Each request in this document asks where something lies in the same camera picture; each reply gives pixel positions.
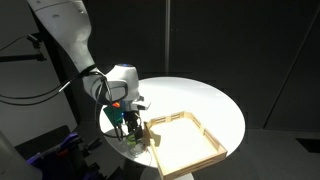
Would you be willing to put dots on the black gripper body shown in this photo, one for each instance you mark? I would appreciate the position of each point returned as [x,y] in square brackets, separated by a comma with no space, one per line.
[131,120]

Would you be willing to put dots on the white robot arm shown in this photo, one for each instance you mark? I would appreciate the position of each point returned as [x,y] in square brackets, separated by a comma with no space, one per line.
[68,23]

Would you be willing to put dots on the light wooden tray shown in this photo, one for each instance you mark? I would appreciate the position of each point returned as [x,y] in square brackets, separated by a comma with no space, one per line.
[181,145]

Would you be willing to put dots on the purple black equipment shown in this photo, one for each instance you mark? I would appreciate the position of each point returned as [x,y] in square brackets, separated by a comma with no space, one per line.
[66,161]

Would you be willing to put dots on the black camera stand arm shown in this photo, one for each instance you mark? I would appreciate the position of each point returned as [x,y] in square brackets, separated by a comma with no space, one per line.
[36,39]

